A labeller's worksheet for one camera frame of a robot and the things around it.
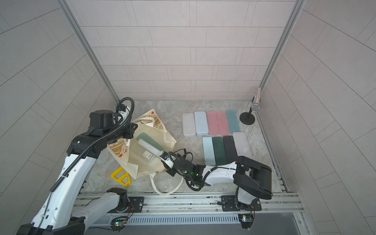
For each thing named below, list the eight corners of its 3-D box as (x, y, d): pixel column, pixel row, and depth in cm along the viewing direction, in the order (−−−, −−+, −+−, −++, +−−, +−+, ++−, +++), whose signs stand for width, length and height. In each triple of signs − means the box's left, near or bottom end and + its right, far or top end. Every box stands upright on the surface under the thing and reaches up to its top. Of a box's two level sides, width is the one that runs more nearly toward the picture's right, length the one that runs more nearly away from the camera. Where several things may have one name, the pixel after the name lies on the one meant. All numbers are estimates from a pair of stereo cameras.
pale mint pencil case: (193, 135, 99) (193, 133, 97) (194, 113, 111) (194, 111, 109) (208, 135, 99) (208, 133, 97) (206, 113, 111) (207, 111, 109)
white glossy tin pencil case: (183, 136, 98) (183, 134, 96) (182, 115, 110) (182, 113, 108) (195, 135, 99) (196, 133, 97) (193, 115, 110) (193, 112, 108)
